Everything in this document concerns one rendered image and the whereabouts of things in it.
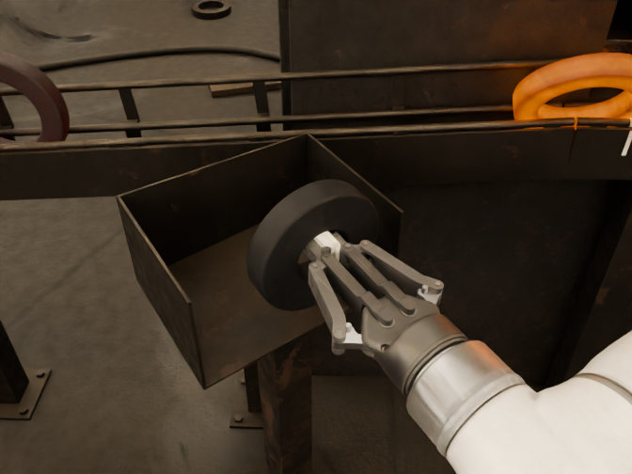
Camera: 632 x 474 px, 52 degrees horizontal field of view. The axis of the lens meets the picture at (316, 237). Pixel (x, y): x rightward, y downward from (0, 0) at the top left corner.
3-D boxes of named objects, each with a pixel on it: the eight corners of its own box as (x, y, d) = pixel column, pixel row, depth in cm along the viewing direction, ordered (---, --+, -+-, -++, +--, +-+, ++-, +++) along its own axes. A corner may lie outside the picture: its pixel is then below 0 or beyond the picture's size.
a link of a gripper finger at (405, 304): (406, 312, 58) (418, 307, 59) (339, 239, 65) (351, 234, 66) (401, 339, 61) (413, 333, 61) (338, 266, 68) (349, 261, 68)
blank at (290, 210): (234, 216, 62) (252, 235, 60) (362, 154, 68) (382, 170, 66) (253, 315, 73) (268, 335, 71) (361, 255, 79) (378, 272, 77)
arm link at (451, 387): (513, 426, 57) (468, 378, 61) (541, 365, 51) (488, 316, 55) (435, 477, 54) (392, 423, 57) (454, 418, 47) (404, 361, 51)
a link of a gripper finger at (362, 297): (394, 343, 61) (382, 350, 60) (326, 271, 67) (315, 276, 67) (399, 316, 58) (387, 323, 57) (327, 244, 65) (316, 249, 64)
